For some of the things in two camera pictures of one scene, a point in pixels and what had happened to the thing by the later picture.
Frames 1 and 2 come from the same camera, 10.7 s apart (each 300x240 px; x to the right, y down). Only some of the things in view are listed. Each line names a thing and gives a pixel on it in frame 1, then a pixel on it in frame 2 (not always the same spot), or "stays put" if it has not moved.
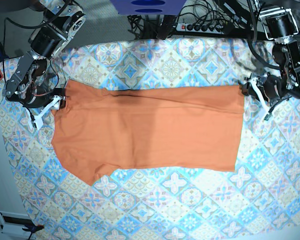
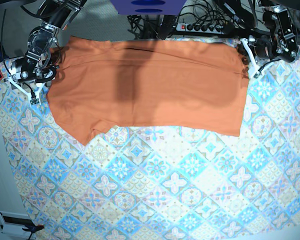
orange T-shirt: x=188 y=128 to x=195 y=84
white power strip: x=217 y=29 stays put
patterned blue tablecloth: x=267 y=198 stays put
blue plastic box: x=148 y=7 stays put
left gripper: x=42 y=94 to x=28 y=67
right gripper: x=273 y=86 to x=261 y=46
